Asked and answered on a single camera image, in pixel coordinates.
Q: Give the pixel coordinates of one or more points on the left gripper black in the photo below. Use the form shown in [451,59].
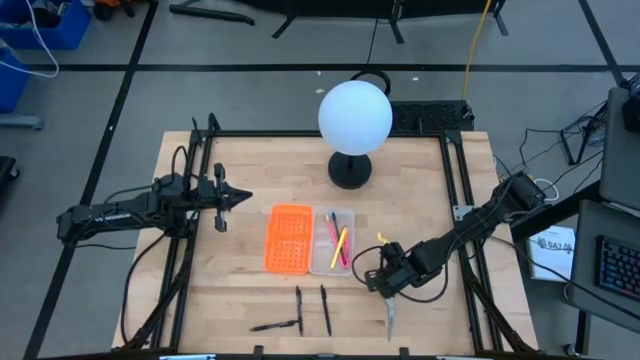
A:
[212,197]

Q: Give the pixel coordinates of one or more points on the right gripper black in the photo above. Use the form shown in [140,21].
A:
[395,272]

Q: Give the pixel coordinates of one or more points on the pink pen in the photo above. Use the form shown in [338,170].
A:
[346,257]

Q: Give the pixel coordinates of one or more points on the yellow pen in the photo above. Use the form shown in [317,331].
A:
[339,247]

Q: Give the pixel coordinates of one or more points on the orange plastic basket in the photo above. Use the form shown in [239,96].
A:
[289,239]

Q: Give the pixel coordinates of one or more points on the long pink pencil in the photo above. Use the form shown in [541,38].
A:
[331,232]

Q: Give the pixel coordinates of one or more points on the clear plastic supply box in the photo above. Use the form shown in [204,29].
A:
[320,260]

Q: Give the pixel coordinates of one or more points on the black pen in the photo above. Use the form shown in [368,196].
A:
[275,326]
[326,311]
[299,310]

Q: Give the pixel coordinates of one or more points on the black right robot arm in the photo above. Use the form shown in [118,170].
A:
[475,225]

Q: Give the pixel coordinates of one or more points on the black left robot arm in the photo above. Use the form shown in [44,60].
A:
[125,212]

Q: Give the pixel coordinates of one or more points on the yellow tag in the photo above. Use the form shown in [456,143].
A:
[382,237]

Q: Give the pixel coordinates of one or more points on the white globe table lamp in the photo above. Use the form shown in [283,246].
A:
[355,117]

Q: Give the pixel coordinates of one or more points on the white printed paper sheet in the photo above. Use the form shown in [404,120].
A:
[552,255]

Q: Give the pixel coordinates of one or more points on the black perforated plate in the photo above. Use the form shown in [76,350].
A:
[430,116]

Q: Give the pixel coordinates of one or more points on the black stand leg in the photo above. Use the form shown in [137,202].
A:
[210,12]

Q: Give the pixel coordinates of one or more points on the black computer keyboard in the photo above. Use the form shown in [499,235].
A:
[620,267]

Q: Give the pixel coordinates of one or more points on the blue storage bin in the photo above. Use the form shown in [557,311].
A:
[10,80]
[70,30]

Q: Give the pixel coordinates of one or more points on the grey desk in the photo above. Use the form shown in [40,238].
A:
[620,150]

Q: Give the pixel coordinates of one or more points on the black aluminium table frame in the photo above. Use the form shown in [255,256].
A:
[325,133]

